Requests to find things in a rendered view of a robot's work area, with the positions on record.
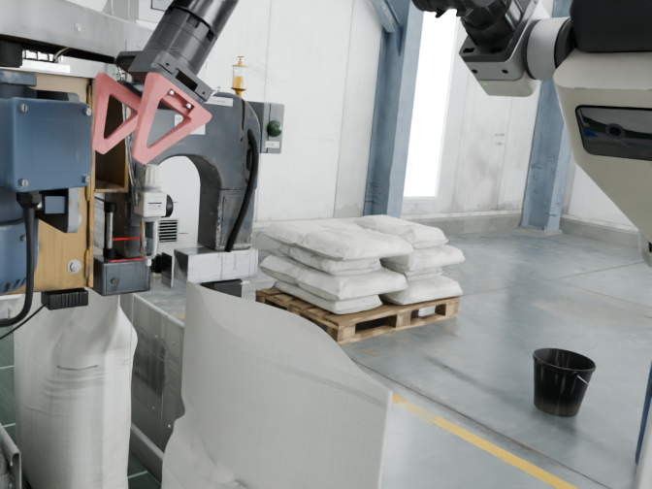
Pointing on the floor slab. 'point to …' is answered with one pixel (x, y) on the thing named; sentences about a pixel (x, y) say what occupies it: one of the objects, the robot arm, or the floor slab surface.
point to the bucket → (561, 380)
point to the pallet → (399, 314)
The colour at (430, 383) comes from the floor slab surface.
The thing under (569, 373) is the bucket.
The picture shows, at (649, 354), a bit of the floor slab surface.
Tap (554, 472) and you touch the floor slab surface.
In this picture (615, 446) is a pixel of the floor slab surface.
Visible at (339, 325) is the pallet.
